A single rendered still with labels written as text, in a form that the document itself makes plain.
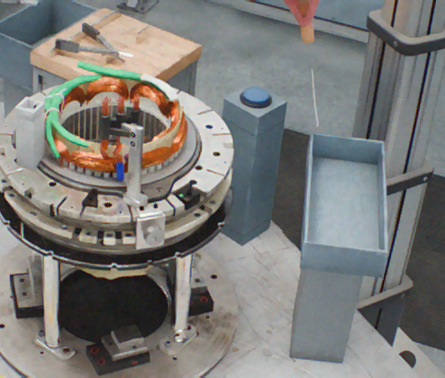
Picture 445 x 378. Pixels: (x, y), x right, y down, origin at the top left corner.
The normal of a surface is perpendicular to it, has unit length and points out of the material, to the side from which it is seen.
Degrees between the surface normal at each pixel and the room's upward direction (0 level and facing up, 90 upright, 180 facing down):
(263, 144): 90
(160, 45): 0
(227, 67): 0
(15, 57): 90
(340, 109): 0
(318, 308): 90
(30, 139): 90
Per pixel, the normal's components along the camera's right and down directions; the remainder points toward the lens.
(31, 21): 0.84, 0.39
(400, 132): 0.51, 0.55
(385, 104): -0.85, 0.26
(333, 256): -0.10, 0.60
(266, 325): 0.08, -0.79
